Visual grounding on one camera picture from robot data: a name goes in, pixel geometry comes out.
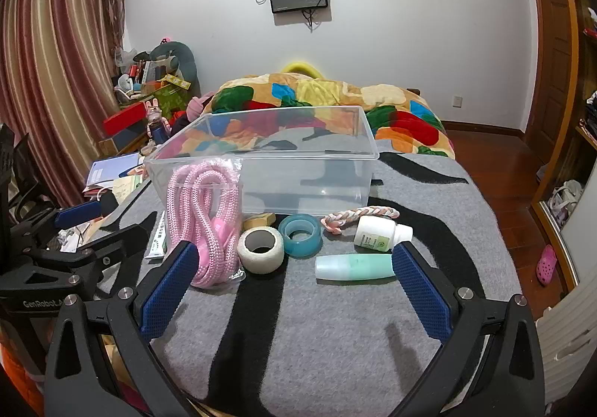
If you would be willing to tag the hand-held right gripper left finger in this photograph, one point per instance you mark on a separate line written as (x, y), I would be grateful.
(165, 291)

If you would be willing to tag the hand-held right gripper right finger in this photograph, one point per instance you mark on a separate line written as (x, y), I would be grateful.
(419, 291)

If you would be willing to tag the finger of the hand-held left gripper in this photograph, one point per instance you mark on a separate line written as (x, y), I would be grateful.
(121, 237)
(77, 214)

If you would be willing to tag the white green flat packet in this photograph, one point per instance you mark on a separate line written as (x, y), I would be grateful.
(157, 239)

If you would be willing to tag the cream paper booklet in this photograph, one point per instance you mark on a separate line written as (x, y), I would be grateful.
(128, 188)

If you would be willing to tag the blue notebook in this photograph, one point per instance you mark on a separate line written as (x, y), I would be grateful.
(112, 169)

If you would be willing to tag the mint green tube bottle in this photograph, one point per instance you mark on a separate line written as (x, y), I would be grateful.
(354, 266)

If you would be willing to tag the orange cloth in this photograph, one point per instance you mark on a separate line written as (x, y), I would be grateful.
(18, 375)

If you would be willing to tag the small white bottle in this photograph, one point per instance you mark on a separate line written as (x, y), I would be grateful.
(373, 235)

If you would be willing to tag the pink white braided band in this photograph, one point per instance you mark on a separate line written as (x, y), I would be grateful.
(359, 211)

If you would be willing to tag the white tape roll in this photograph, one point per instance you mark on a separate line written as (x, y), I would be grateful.
(261, 260)

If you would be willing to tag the grey black striped blanket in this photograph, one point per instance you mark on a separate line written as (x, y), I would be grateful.
(326, 342)

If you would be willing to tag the red long box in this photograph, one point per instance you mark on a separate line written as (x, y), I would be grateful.
(126, 117)

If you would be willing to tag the small tan tape roll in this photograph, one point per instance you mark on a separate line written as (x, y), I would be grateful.
(256, 221)

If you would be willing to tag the blue bottle with bunny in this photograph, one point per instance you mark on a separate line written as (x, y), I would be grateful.
(157, 127)

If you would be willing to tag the teal tape roll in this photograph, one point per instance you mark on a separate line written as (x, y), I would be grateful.
(298, 250)

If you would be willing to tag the pink clog shoe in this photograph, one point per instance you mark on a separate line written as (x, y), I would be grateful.
(546, 265)

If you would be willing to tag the green yellow cardboard box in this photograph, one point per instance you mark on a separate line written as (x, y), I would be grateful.
(168, 95)

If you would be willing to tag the pink knitted hat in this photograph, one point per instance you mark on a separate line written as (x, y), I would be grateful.
(198, 105)

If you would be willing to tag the white slatted panel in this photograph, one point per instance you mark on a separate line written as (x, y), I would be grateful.
(569, 342)

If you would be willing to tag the clear plastic storage box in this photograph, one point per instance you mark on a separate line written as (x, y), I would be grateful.
(303, 183)

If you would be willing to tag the pink beige striped curtain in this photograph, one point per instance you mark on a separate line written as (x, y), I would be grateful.
(56, 48)

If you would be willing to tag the white handbag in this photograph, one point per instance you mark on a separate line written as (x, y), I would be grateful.
(565, 202)

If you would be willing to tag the grey plush shark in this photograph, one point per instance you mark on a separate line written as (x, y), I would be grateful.
(184, 60)

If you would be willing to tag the colourful patchwork quilt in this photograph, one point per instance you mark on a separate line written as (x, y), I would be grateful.
(326, 90)

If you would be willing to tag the yellow pillow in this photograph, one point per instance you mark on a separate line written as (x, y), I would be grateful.
(301, 68)

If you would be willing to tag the brown wooden door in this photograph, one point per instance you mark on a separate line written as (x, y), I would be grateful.
(552, 53)

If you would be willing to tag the white wall socket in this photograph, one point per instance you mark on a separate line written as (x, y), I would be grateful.
(457, 101)

